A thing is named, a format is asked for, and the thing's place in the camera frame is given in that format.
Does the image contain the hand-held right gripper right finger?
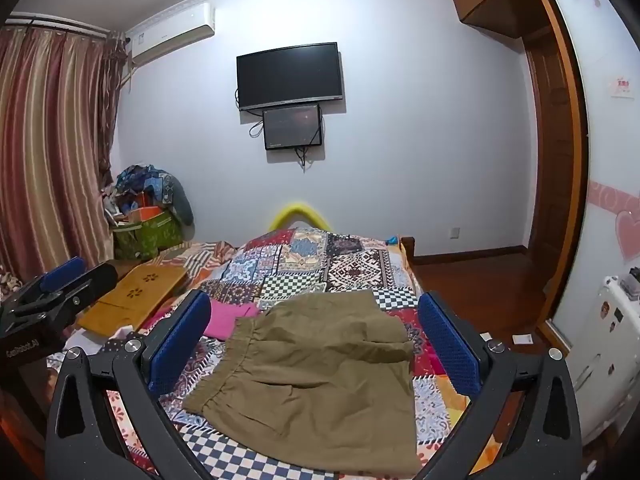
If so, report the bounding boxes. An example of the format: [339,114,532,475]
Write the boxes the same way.
[417,291,583,480]

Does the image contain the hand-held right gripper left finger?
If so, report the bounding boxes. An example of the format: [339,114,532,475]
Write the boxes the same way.
[46,290,221,480]

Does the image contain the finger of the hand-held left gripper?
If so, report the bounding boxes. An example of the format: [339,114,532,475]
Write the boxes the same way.
[10,262,119,332]
[15,256,87,307]

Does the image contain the olive green pants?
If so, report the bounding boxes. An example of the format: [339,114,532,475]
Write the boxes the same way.
[182,291,418,477]

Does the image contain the wooden lap desk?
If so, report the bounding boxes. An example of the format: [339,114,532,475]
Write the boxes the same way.
[77,263,188,338]

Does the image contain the pink cloth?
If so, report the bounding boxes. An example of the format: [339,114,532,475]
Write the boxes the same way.
[145,299,261,341]

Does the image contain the green patterned bag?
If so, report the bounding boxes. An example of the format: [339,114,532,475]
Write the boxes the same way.
[112,210,184,262]

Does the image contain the orange box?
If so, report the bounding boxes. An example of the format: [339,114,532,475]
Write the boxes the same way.
[120,204,167,224]

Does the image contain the orange striped blanket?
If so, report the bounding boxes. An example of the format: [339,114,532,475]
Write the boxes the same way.
[150,240,239,287]

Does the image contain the pile of clothes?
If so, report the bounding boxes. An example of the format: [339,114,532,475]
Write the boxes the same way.
[102,162,195,242]

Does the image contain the colourful fleece blanket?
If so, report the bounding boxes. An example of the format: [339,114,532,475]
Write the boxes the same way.
[415,425,502,477]

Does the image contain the striped red curtain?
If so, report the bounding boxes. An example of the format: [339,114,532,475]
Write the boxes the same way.
[0,26,127,283]

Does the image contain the patchwork patterned bed cover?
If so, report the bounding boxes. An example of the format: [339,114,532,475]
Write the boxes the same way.
[100,227,501,480]

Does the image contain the white appliance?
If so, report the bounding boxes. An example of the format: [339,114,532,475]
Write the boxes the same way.
[550,275,640,447]

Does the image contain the yellow hoop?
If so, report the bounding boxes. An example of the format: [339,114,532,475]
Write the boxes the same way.
[268,201,331,234]

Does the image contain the brown wooden door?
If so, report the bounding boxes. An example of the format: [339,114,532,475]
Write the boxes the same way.
[524,29,587,312]

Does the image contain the white air conditioner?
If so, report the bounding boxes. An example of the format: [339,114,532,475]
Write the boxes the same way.
[125,2,216,67]

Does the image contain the small black wall monitor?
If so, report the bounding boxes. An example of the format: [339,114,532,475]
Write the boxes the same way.
[262,103,323,151]

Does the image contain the black wall television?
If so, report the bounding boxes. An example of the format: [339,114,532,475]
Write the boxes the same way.
[236,42,346,111]

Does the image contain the pink wall sticker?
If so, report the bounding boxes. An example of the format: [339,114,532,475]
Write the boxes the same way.
[602,76,637,99]

